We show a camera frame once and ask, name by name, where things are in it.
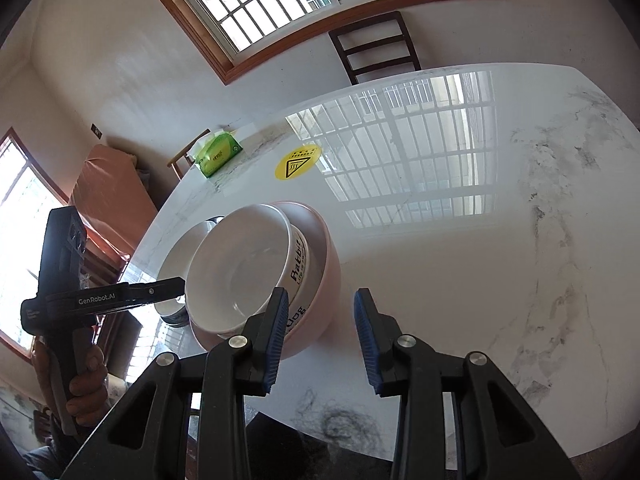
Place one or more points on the brown padded mattress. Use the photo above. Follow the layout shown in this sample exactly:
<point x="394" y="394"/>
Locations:
<point x="110" y="195"/>

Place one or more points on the light wooden chair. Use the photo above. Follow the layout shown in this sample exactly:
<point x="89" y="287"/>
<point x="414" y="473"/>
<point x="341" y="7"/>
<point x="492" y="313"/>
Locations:
<point x="187" y="152"/>

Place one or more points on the dark wooden chair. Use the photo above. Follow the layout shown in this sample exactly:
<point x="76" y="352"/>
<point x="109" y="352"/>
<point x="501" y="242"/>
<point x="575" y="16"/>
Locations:
<point x="375" y="42"/>

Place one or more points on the white bowl with pink base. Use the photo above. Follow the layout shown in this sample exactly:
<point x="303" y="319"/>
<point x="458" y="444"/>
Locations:
<point x="235" y="270"/>

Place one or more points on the blue floral patterned plate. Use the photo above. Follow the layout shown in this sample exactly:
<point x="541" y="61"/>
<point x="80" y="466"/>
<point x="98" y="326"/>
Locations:
<point x="175" y="320"/>

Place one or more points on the wood-framed barred window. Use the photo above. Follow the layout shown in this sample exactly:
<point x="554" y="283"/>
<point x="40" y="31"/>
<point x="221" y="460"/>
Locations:
<point x="280" y="5"/>

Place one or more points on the green tissue pack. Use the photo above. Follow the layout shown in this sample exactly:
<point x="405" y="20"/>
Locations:
<point x="217" y="155"/>

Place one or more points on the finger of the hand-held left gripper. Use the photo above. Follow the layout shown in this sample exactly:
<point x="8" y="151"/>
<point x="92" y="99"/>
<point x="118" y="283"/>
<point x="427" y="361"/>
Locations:
<point x="157" y="291"/>

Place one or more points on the wall switch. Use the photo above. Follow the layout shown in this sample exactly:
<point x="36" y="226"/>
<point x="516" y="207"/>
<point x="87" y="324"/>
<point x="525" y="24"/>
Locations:
<point x="97" y="131"/>

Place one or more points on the person's left hand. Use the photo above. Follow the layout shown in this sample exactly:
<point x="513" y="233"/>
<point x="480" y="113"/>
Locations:
<point x="90" y="385"/>

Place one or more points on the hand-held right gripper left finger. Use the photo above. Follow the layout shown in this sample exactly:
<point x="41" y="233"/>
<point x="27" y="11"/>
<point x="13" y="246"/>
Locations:
<point x="277" y="340"/>

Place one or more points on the round yellow warning sticker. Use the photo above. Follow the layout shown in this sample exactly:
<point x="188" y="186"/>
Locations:
<point x="297" y="162"/>

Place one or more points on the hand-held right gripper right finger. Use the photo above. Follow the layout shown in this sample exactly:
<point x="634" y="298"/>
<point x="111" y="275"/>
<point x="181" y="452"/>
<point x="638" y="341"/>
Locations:
<point x="365" y="345"/>

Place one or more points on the small wood-framed side window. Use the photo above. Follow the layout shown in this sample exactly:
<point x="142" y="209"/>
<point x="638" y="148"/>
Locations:
<point x="20" y="220"/>

